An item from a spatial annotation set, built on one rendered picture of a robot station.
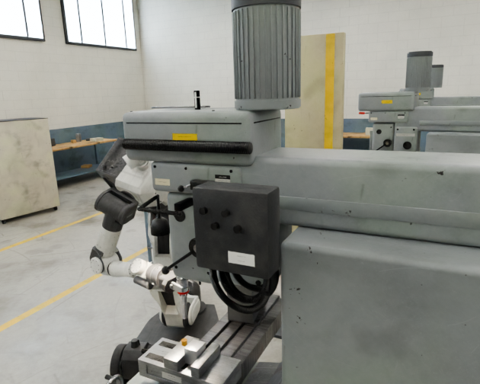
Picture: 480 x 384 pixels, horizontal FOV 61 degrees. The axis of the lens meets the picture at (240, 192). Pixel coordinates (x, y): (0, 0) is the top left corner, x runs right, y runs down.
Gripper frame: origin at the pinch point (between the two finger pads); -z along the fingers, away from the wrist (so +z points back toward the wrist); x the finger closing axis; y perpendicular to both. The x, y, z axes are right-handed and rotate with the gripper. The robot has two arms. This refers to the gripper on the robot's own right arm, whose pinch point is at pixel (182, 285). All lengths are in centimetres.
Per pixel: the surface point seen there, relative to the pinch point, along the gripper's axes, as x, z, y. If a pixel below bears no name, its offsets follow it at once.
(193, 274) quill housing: -9.6, -17.2, -13.0
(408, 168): 6, -81, -54
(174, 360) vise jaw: -18.6, -14.6, 16.7
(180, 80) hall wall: 722, 805, -102
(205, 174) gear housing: -9, -25, -49
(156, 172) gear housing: -14, -7, -48
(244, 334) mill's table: 20.9, -12.9, 27.7
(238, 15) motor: -3, -35, -93
